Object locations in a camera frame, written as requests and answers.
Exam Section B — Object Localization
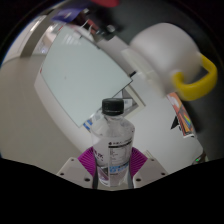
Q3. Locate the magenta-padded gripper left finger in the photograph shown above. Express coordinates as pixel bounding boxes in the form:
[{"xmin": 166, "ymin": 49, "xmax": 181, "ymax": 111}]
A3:
[{"xmin": 56, "ymin": 146, "xmax": 100, "ymax": 190}]

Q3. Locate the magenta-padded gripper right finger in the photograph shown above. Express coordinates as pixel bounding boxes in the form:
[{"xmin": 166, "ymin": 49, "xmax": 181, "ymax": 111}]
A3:
[{"xmin": 128, "ymin": 147, "xmax": 169, "ymax": 190}]

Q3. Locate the clear plastic bottle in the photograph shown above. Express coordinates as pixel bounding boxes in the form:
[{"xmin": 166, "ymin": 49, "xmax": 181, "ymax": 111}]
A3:
[{"xmin": 90, "ymin": 97, "xmax": 136, "ymax": 188}]

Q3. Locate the grey notice board with papers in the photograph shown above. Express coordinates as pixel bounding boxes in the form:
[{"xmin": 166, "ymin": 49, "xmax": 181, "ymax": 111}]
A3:
[{"xmin": 83, "ymin": 84, "xmax": 146, "ymax": 133}]

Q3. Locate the large whiteboard on stand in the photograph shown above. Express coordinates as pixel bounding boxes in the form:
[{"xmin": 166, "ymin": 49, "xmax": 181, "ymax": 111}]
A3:
[{"xmin": 40, "ymin": 24, "xmax": 134, "ymax": 129}]

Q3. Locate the white mug, yellow handle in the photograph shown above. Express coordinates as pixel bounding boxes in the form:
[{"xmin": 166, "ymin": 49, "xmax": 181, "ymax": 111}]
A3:
[{"xmin": 129, "ymin": 22, "xmax": 218, "ymax": 102}]

